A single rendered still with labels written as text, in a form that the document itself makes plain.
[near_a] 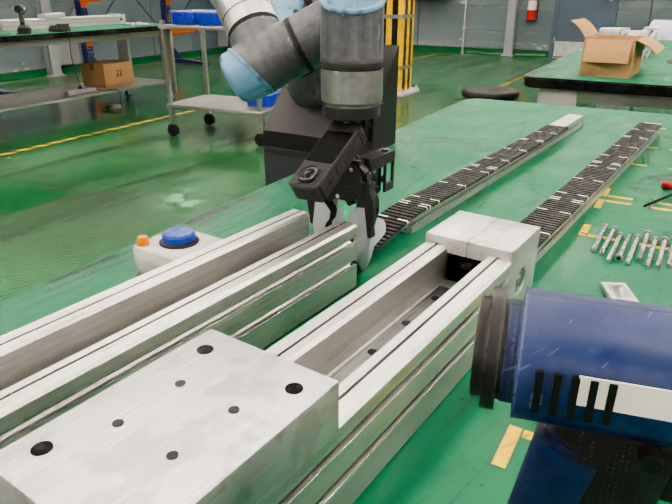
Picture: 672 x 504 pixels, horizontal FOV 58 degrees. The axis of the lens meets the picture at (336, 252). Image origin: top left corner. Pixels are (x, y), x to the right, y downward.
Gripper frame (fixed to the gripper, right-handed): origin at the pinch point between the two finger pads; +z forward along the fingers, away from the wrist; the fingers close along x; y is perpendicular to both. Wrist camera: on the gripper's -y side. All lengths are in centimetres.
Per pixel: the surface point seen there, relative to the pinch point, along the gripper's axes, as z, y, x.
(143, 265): -2.6, -19.9, 15.1
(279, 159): 4, 47, 50
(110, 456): -11, -48, -19
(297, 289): -3.4, -15.6, -5.0
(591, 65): -3, 220, 23
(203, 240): -4.8, -13.9, 10.9
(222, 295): -7.2, -26.4, -4.8
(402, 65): 47, 567, 306
